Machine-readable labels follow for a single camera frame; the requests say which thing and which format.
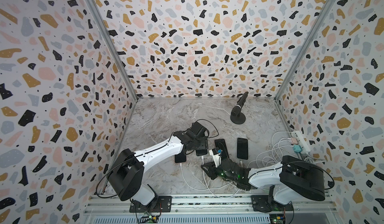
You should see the black phone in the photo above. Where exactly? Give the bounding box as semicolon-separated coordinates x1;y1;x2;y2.
175;153;187;164
196;149;208;157
214;139;229;160
237;138;249;160

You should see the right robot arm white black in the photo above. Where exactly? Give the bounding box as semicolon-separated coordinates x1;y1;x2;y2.
201;154;335;205

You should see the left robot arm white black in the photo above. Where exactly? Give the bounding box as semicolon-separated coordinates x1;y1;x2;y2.
106;121;210;209

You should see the black microphone on stand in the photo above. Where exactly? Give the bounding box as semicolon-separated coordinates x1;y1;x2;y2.
230;92;249;125

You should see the pink charger plug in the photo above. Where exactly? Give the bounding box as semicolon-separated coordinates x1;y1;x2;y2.
290;138;298;145

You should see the teal charger plug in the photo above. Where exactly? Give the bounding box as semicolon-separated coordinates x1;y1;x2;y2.
293;145;303;153

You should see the white power strip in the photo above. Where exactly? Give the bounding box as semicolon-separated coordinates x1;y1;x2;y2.
292;131;311;154

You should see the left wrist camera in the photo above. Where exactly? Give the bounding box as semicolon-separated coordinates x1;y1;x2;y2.
209;148;222;168

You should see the grey power strip cord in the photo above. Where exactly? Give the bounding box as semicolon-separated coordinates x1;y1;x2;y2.
302;151;326;165

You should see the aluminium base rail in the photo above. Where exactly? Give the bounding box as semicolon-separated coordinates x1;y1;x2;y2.
80;194;343;224

